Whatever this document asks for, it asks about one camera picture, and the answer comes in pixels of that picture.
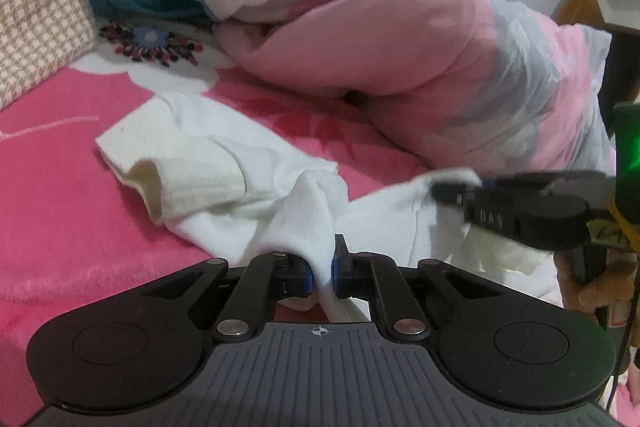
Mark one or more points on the white garment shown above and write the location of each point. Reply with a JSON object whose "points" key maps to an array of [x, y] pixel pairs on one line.
{"points": [[210, 167]]}

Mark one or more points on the pink grey floral quilt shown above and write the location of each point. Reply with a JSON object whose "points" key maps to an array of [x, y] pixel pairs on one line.
{"points": [[400, 32]]}

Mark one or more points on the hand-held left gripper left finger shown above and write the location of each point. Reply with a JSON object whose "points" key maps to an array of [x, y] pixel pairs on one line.
{"points": [[300, 279]]}

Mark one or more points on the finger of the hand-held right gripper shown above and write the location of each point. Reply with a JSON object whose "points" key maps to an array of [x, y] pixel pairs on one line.
{"points": [[487, 212]]}

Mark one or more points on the wooden bedside cabinet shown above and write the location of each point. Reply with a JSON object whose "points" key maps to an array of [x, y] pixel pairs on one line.
{"points": [[582, 4]]}

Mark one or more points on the person's right hand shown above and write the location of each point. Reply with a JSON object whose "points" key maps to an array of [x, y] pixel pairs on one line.
{"points": [[590, 297]]}

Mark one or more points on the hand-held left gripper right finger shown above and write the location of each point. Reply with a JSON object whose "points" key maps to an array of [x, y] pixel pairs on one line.
{"points": [[341, 279]]}

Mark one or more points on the pink floral bed blanket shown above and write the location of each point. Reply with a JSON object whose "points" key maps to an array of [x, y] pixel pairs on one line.
{"points": [[60, 187]]}

